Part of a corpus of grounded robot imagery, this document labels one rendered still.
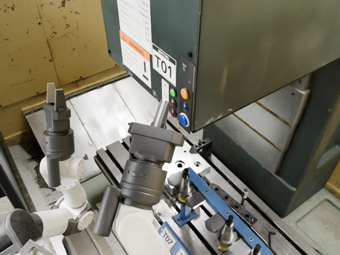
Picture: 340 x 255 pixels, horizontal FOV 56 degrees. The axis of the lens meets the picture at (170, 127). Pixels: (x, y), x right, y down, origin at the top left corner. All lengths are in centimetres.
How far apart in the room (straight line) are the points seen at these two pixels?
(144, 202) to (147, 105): 166
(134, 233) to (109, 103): 166
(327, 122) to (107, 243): 111
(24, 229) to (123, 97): 141
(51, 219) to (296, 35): 91
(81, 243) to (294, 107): 116
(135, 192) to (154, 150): 9
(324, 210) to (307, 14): 139
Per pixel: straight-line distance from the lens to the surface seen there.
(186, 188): 114
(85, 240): 170
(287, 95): 140
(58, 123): 96
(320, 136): 146
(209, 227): 110
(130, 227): 62
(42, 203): 194
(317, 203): 204
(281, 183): 173
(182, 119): 77
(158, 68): 79
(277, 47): 84
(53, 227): 115
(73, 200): 117
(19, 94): 210
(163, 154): 63
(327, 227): 201
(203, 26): 63
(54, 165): 99
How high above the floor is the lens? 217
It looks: 44 degrees down
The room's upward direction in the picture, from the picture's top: straight up
